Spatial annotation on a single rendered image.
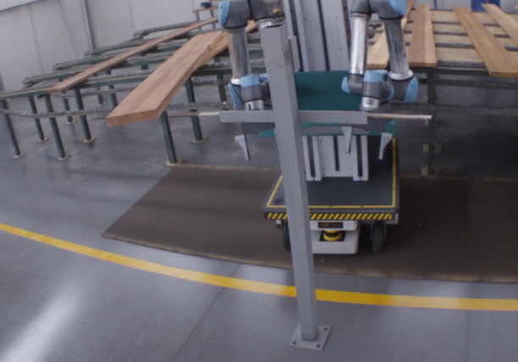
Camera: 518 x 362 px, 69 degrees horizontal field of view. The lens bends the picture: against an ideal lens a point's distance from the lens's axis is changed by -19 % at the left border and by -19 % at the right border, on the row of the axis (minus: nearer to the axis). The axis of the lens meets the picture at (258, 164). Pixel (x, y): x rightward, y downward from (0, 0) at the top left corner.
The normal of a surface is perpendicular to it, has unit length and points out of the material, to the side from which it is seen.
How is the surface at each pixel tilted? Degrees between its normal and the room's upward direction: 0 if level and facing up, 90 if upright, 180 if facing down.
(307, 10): 90
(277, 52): 90
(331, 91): 90
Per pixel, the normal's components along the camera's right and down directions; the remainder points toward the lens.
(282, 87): -0.36, 0.44
